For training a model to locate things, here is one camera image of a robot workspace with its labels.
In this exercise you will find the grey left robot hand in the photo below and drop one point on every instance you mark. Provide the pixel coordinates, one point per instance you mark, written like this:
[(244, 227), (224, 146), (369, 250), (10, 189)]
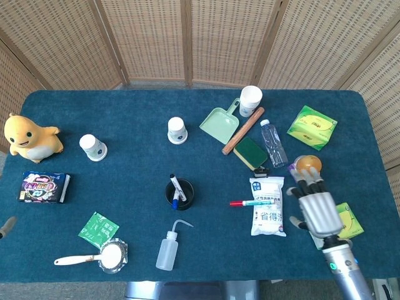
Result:
[(8, 225)]

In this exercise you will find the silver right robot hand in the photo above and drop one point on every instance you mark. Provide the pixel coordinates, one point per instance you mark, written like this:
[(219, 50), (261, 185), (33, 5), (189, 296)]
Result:
[(320, 212)]

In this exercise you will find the red capped marker pen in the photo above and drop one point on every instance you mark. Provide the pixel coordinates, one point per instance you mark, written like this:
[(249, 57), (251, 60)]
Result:
[(242, 203)]

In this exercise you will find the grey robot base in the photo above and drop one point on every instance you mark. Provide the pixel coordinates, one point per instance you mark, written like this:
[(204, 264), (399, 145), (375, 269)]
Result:
[(193, 290)]

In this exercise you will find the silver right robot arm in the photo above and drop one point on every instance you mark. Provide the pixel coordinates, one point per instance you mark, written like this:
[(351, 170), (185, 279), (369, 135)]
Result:
[(343, 268)]

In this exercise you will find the black mesh pen holder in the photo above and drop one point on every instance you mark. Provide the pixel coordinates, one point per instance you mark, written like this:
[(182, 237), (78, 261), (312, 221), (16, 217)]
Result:
[(187, 190)]

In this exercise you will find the white marker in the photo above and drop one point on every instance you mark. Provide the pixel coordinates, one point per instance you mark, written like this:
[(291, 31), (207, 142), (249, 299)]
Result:
[(177, 189)]

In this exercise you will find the green tissue pack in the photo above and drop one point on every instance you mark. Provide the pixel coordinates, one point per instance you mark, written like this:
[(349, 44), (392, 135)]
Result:
[(351, 220), (312, 126)]

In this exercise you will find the dark sanitary pad pack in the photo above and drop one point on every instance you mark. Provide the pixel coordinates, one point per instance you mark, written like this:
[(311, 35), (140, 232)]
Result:
[(43, 187)]

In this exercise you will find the white printed plastic bag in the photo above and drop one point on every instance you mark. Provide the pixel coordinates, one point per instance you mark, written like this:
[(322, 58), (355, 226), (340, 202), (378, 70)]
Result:
[(268, 218)]

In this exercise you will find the purple wrapped pack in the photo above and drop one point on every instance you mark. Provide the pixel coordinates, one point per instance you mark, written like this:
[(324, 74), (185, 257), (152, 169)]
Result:
[(292, 168)]

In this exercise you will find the orange jelly cup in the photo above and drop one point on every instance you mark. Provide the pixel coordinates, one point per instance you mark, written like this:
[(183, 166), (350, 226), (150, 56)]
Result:
[(307, 162)]

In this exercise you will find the black binder clip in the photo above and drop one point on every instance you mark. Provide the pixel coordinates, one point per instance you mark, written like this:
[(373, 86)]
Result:
[(261, 172)]

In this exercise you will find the clear plastic water bottle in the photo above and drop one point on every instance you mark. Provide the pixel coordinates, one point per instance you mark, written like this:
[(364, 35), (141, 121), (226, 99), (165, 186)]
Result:
[(273, 143)]

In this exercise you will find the green tea packet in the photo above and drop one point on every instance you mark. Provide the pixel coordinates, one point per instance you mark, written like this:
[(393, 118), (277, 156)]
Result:
[(98, 231)]

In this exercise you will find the yellow plush toy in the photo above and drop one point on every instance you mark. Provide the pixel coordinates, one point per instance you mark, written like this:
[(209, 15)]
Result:
[(31, 137)]

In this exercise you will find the yellow green scouring sponge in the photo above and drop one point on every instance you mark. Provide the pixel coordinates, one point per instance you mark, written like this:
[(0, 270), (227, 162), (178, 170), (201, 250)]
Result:
[(250, 153)]

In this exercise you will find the white spoon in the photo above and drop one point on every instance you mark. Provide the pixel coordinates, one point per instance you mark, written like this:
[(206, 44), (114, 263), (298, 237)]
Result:
[(111, 254)]

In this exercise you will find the wooden rolling pin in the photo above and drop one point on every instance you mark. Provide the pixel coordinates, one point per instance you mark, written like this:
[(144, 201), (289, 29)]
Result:
[(242, 131)]

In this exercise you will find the leaf print paper cup stack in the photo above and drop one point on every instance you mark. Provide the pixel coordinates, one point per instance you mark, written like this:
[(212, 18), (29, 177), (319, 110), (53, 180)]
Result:
[(177, 131), (93, 147)]

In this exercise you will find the blue flower paper cup stack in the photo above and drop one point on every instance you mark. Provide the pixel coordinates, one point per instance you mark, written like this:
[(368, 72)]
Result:
[(250, 100)]

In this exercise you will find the light green plastic dustpan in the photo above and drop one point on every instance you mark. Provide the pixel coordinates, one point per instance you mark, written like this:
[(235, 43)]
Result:
[(220, 123)]

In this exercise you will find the blue felt table cover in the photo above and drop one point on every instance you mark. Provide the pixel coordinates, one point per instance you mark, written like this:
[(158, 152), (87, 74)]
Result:
[(140, 162)]

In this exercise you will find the translucent squeeze wash bottle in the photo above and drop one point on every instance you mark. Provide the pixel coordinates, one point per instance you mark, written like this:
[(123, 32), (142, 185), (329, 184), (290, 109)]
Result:
[(167, 250)]

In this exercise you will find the woven wooden folding screen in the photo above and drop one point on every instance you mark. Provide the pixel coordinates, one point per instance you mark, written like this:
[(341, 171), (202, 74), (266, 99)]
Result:
[(218, 40)]

